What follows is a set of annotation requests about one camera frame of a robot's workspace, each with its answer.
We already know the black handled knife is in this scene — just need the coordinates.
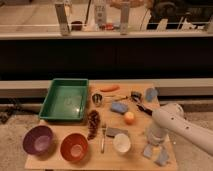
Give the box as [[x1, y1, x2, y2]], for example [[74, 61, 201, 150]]
[[137, 104, 152, 116]]

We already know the silver measuring cup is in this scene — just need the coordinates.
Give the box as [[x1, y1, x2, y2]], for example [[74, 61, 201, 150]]
[[91, 93, 129, 107]]

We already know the orange carrot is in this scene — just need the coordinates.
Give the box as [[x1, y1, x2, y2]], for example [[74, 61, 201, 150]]
[[100, 85, 120, 92]]

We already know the orange round fruit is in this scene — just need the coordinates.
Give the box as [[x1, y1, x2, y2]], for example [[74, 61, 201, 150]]
[[124, 112, 135, 125]]

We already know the blue sponge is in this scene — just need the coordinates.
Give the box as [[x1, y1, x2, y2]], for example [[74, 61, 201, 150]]
[[110, 102, 128, 114]]

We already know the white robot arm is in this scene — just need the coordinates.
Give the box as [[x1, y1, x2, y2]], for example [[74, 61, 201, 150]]
[[146, 103, 213, 156]]

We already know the dark red background cup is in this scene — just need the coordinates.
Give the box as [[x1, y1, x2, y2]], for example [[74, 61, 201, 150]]
[[71, 21, 83, 31]]

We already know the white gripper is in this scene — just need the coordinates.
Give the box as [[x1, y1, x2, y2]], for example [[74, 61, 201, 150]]
[[143, 122, 169, 166]]

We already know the white cup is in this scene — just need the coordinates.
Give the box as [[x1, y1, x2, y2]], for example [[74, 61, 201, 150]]
[[113, 133, 131, 154]]

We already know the silver fork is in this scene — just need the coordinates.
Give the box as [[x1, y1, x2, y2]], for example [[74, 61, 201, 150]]
[[101, 123, 107, 154]]

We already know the red bowl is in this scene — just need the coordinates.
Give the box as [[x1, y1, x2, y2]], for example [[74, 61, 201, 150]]
[[60, 133, 88, 163]]

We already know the grey folded towel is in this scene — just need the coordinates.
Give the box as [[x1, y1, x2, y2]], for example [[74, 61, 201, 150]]
[[106, 127, 129, 138]]

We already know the wooden table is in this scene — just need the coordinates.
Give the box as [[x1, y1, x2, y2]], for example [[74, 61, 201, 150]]
[[24, 83, 178, 171]]

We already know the bunch of dark grapes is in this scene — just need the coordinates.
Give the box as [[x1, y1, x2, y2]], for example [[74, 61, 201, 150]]
[[87, 110, 100, 140]]

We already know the green plastic tray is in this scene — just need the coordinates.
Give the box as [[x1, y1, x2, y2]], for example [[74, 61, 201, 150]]
[[39, 78, 89, 122]]

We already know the purple bowl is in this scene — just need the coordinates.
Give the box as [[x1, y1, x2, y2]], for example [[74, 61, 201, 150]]
[[23, 125, 53, 155]]

